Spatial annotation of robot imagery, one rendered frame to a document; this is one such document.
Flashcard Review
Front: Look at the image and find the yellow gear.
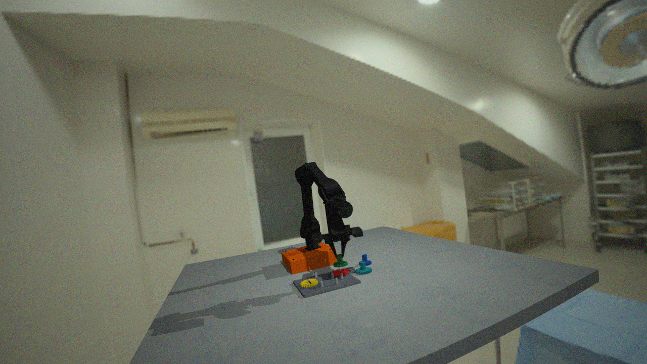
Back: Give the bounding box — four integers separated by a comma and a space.
300, 279, 318, 288

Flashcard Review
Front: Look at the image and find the blue gear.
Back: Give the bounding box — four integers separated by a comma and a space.
361, 254, 372, 265

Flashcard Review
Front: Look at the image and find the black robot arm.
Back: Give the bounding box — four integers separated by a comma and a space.
295, 162, 353, 251

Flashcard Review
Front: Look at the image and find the red gear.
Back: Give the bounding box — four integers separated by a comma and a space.
332, 269, 348, 277

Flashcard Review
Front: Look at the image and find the teal gear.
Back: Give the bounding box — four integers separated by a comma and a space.
355, 261, 372, 275

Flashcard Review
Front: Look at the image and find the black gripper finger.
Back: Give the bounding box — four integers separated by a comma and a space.
325, 240, 337, 258
341, 239, 351, 257

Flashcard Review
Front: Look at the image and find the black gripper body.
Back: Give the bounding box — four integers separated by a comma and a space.
311, 217, 363, 244

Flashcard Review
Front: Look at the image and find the green gear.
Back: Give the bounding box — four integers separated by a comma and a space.
334, 254, 348, 268

